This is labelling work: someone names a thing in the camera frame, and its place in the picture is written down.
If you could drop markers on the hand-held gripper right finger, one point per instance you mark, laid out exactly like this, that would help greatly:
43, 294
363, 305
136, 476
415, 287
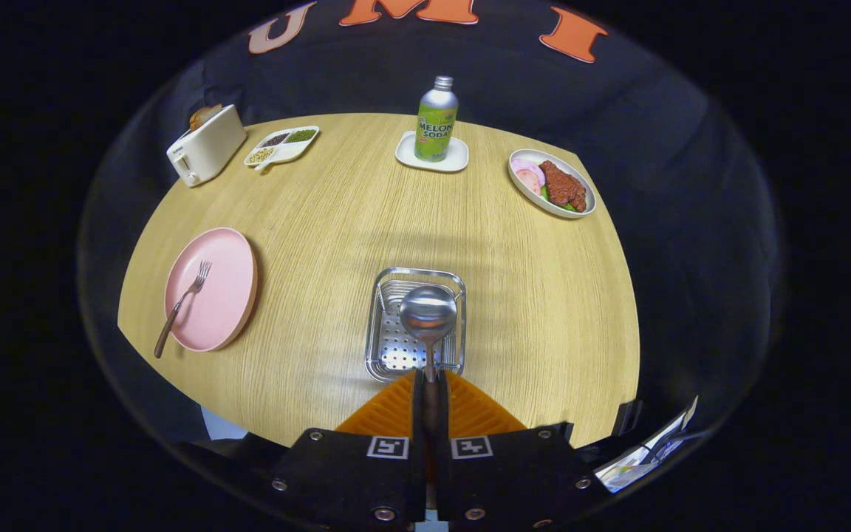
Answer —
443, 421

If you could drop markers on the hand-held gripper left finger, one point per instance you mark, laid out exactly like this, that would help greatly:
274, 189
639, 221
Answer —
418, 421

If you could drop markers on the metal drain basket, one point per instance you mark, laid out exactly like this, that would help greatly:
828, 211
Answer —
388, 355

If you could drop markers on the white paper sheets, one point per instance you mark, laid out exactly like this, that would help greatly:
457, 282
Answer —
647, 454

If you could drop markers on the pink round plate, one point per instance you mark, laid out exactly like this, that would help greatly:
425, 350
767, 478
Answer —
226, 295

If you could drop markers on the green lettuce leaf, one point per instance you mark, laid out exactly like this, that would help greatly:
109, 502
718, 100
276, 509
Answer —
567, 208

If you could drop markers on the pink ham slice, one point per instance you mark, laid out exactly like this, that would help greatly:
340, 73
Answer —
527, 183
529, 166

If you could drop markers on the brown fried meat piece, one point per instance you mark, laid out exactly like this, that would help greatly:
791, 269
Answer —
562, 188

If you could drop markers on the white square coaster plate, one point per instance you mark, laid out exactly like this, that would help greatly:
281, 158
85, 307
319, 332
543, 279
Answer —
459, 159

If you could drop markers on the white oval food plate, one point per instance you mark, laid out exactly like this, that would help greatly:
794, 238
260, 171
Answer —
555, 157

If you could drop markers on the green label metal bottle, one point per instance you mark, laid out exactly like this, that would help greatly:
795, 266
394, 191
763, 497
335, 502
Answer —
436, 125

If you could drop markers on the white divided snack tray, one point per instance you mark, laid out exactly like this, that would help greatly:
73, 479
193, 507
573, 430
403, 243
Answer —
285, 154

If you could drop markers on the pile of green beans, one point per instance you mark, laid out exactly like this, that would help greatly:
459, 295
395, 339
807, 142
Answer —
301, 135

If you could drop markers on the pile of yellow beans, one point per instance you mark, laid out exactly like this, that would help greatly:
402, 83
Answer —
261, 155

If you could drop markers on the pile of dark beans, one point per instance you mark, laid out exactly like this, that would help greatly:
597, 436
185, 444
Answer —
275, 140

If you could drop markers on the white toaster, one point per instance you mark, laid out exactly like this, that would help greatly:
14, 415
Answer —
207, 148

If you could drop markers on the black backdrop cloth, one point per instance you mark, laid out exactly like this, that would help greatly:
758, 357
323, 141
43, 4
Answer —
617, 96

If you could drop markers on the brown toast slice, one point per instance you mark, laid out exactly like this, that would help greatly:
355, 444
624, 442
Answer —
202, 117

